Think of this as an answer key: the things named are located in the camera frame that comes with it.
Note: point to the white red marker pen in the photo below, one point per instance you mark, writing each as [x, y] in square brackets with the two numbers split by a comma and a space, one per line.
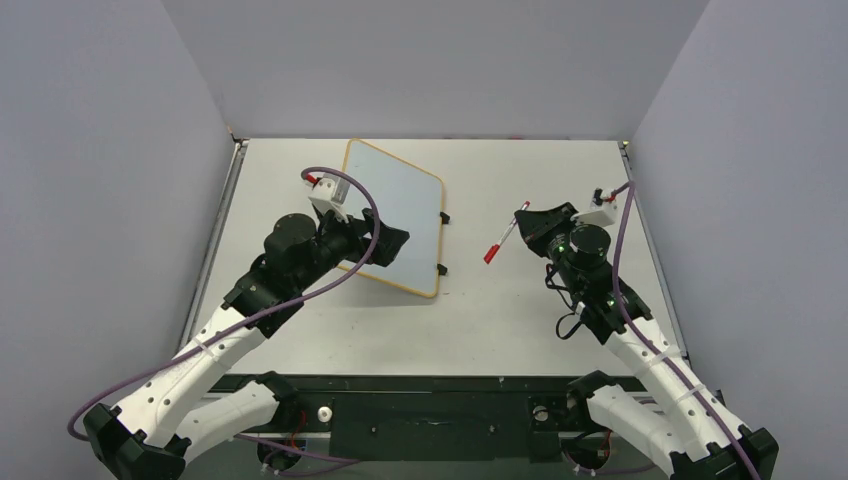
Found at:
[511, 225]

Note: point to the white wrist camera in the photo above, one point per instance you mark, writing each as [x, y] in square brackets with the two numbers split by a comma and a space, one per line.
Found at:
[328, 196]
[602, 210]

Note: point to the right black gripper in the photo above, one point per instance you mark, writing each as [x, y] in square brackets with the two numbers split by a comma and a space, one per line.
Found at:
[548, 232]

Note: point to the yellow-framed whiteboard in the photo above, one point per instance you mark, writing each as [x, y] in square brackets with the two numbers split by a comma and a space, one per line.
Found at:
[408, 198]

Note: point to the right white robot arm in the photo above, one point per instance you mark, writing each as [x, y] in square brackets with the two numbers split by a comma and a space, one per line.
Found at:
[687, 432]

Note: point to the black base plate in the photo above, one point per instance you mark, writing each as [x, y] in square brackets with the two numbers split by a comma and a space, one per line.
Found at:
[435, 418]

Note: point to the red marker cap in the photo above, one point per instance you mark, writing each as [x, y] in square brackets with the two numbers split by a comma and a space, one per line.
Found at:
[491, 253]

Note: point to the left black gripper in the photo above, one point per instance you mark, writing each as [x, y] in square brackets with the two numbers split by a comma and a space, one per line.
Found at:
[355, 230]

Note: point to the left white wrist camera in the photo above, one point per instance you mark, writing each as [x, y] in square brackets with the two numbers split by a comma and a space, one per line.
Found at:
[328, 196]

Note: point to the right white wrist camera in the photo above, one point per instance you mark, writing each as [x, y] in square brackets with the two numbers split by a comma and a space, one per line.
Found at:
[602, 210]

